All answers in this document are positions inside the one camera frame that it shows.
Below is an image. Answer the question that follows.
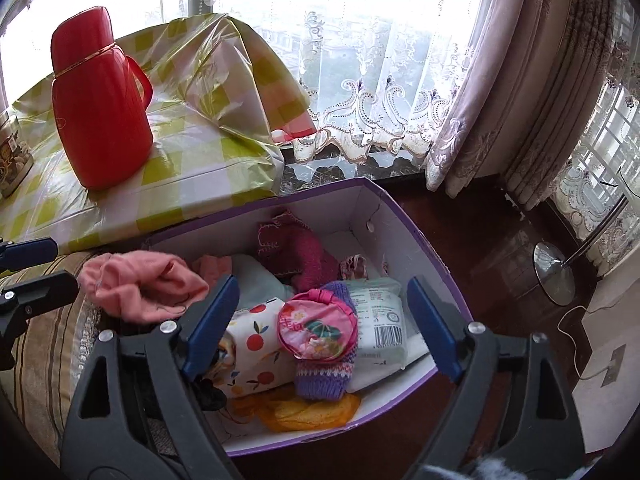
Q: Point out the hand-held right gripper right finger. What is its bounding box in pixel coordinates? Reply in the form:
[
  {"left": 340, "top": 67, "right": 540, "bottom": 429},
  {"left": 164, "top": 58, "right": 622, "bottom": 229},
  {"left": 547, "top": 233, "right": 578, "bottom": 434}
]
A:
[{"left": 406, "top": 276, "right": 586, "bottom": 480}]

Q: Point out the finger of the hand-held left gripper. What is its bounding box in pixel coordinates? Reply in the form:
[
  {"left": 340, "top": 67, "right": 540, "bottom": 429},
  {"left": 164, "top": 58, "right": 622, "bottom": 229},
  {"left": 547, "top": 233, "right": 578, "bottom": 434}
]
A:
[
  {"left": 0, "top": 237, "right": 58, "bottom": 273},
  {"left": 0, "top": 270, "right": 81, "bottom": 341}
]

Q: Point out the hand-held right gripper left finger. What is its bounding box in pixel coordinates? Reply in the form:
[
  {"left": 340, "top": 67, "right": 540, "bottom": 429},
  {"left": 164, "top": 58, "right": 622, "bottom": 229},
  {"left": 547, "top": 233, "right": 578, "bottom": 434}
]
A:
[{"left": 60, "top": 275, "right": 243, "bottom": 480}]

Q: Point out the fruit print white cloth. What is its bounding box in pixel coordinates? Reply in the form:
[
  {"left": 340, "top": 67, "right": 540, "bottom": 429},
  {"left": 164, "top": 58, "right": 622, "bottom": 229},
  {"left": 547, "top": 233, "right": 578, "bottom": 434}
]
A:
[{"left": 207, "top": 297, "right": 298, "bottom": 400}]

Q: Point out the white tissue packet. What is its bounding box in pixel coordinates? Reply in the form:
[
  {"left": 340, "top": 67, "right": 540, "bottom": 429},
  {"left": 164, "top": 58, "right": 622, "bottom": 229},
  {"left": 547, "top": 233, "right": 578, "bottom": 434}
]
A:
[{"left": 345, "top": 276, "right": 433, "bottom": 393}]

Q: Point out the black cloth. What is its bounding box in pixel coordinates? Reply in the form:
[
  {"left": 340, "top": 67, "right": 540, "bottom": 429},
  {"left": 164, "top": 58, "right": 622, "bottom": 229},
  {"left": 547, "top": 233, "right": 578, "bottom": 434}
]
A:
[{"left": 192, "top": 377, "right": 228, "bottom": 411}]

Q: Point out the salmon pink cloth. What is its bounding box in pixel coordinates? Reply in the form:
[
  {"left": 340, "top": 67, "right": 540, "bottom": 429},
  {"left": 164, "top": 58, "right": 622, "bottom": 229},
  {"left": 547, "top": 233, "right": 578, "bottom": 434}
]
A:
[{"left": 77, "top": 252, "right": 210, "bottom": 322}]

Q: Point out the orange mesh pouch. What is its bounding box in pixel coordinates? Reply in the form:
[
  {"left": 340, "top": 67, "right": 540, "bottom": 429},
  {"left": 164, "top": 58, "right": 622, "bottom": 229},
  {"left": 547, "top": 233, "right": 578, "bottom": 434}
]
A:
[{"left": 232, "top": 387, "right": 362, "bottom": 433}]

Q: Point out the red printed white cloth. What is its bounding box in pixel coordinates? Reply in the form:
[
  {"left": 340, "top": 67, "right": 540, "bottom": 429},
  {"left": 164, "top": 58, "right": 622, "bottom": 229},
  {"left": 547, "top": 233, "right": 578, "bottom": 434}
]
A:
[{"left": 340, "top": 254, "right": 371, "bottom": 281}]

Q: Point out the pink round printed pouch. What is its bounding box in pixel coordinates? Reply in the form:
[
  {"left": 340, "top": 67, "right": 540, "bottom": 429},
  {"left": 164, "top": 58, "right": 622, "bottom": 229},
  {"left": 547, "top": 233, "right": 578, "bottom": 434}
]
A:
[{"left": 276, "top": 287, "right": 358, "bottom": 362}]

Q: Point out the magenta knitted cloth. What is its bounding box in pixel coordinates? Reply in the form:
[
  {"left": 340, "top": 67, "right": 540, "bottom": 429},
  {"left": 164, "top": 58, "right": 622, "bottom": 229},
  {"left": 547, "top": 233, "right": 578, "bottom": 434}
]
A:
[{"left": 256, "top": 212, "right": 341, "bottom": 291}]

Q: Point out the purple knitted sock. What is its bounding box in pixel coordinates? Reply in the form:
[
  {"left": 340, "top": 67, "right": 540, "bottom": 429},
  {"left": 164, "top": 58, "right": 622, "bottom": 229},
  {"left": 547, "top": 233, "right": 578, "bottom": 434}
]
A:
[{"left": 294, "top": 280, "right": 358, "bottom": 402}]

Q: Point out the purple cardboard box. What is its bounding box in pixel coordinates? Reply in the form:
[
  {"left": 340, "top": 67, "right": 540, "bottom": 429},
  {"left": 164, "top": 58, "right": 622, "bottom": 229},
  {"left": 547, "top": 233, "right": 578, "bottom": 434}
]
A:
[{"left": 142, "top": 176, "right": 475, "bottom": 458}]

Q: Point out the striped brown sofa cushion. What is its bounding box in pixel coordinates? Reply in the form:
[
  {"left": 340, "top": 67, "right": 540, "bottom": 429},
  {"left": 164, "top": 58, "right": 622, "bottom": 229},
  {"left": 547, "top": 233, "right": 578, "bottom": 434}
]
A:
[{"left": 0, "top": 250, "right": 151, "bottom": 461}]

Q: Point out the printed tin can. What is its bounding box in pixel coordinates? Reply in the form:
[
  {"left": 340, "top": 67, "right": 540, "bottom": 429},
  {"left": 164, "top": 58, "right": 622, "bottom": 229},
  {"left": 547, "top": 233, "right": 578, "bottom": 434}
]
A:
[{"left": 0, "top": 112, "right": 35, "bottom": 200}]

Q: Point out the chrome floor lamp stand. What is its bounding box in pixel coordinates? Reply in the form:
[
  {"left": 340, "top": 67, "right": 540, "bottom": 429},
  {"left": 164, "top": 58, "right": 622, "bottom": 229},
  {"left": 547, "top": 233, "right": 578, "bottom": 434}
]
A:
[{"left": 532, "top": 195, "right": 628, "bottom": 306}]

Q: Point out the red thermos flask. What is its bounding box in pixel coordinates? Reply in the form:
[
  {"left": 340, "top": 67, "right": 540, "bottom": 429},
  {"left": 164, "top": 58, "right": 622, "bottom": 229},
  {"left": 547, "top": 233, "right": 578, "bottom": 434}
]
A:
[{"left": 50, "top": 6, "right": 154, "bottom": 191}]

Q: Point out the green checkered plastic tablecloth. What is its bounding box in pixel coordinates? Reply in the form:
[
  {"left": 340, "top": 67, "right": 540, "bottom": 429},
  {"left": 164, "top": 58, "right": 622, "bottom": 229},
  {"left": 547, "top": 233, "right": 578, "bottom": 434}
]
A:
[{"left": 0, "top": 12, "right": 311, "bottom": 256}]

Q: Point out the dark marble window sill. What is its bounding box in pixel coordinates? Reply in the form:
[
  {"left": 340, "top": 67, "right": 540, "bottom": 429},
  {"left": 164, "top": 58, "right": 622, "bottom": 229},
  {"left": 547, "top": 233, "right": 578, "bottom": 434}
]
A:
[{"left": 277, "top": 147, "right": 506, "bottom": 196}]

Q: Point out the white cabinet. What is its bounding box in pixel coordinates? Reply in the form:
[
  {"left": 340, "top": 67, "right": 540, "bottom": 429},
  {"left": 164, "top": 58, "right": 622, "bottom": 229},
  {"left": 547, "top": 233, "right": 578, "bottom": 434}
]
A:
[{"left": 570, "top": 260, "right": 640, "bottom": 451}]

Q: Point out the white lace curtain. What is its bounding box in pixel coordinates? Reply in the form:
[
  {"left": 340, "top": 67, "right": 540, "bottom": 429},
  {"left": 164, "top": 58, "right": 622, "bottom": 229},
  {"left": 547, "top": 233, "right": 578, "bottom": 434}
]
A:
[
  {"left": 150, "top": 0, "right": 478, "bottom": 163},
  {"left": 550, "top": 35, "right": 640, "bottom": 271}
]

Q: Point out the red checkered cloth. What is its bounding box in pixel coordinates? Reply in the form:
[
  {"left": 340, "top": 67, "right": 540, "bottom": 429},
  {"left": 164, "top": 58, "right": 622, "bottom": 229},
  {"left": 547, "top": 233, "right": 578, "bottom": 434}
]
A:
[{"left": 270, "top": 112, "right": 317, "bottom": 143}]

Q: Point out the mauve patterned curtain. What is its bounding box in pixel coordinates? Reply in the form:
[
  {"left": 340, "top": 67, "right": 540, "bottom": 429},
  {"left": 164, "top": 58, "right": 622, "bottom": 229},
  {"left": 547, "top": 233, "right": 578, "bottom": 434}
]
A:
[{"left": 425, "top": 0, "right": 531, "bottom": 198}]

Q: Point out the brown pleated curtain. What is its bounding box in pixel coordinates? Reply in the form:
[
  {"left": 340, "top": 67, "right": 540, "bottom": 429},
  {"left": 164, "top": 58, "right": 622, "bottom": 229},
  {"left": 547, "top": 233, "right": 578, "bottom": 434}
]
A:
[{"left": 502, "top": 0, "right": 618, "bottom": 208}]

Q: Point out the white cable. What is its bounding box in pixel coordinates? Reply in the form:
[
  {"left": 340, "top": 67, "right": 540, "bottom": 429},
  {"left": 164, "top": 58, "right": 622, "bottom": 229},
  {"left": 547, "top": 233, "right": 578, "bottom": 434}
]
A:
[{"left": 557, "top": 304, "right": 608, "bottom": 381}]

